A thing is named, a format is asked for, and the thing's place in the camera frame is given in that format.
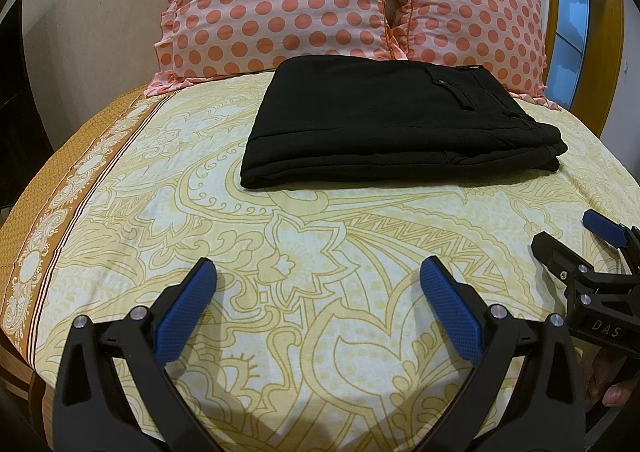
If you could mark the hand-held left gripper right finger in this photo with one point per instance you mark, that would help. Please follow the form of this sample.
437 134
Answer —
452 312

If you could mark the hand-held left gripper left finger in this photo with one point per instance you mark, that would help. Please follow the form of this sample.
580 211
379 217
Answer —
185 312

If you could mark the wooden bed frame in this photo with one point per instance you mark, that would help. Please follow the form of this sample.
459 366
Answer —
20 397

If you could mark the yellow patterned bed sheet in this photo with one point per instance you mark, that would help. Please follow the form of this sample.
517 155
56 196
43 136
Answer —
310 242

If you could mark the dark cabinet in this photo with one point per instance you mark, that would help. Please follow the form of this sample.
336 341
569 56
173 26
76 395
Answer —
15 106

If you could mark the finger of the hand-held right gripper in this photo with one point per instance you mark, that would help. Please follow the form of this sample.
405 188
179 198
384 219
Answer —
602 228
552 252

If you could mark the black pants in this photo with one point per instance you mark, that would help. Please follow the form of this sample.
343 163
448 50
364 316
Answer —
380 131

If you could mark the pink polka dot pillow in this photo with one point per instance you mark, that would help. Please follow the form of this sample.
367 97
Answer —
475 16
280 6

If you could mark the person's right hand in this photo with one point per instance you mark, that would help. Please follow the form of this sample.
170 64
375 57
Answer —
611 382

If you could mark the wooden framed window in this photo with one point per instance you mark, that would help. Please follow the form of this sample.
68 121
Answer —
575 16

